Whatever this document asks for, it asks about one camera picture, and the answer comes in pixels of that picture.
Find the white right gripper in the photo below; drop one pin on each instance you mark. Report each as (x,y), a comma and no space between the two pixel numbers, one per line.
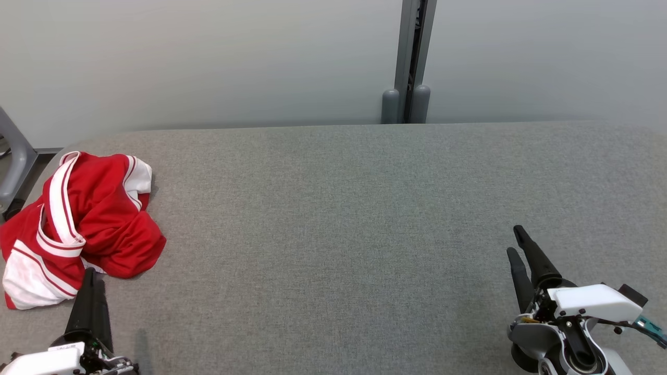
(594,302)

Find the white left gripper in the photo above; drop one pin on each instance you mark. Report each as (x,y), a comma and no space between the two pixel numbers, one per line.
(41,362)

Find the red basketball jersey white sleeves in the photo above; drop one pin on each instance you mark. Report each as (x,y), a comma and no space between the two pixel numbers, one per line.
(31,281)

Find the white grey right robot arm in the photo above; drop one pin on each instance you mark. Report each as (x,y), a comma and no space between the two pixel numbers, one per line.
(536,338)

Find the black caster wheel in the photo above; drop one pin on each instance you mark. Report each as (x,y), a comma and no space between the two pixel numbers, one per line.
(13,209)

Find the grey metal desk leg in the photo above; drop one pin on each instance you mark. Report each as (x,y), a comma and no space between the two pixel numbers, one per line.
(18,156)

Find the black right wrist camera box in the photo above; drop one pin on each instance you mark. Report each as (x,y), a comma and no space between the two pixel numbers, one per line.
(633,296)

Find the teal right camera connector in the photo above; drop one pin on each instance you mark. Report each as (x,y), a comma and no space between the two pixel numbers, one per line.
(651,329)

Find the grey rounded post cap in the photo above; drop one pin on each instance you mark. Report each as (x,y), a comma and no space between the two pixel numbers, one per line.
(390,107)
(420,104)

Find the grey partition post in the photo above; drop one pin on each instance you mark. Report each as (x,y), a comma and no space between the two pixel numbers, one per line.
(404,41)

